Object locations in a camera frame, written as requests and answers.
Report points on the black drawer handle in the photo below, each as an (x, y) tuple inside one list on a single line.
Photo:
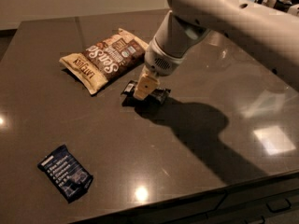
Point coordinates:
[(278, 206)]

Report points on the dark blue rxbar wrapper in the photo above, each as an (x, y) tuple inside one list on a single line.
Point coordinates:
[(66, 173)]

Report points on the black chocolate rxbar wrapper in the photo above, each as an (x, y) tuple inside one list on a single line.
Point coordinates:
[(158, 96)]

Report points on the white gripper with vent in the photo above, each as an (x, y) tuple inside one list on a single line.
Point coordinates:
[(158, 61)]

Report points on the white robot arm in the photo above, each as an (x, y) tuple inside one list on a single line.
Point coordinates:
[(270, 36)]

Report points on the brown and cream chip bag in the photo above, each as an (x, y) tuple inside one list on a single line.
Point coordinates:
[(106, 60)]

